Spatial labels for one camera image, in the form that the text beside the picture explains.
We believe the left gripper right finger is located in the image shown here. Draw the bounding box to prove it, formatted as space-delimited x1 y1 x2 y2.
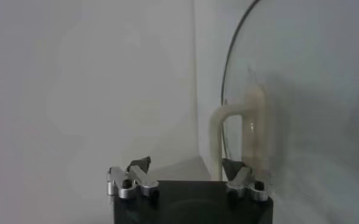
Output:
221 158 273 203

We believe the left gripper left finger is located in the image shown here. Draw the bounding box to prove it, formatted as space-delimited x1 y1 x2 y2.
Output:
107 156 160 200

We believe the round glass pot lid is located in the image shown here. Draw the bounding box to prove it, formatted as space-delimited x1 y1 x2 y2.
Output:
208 0 359 224

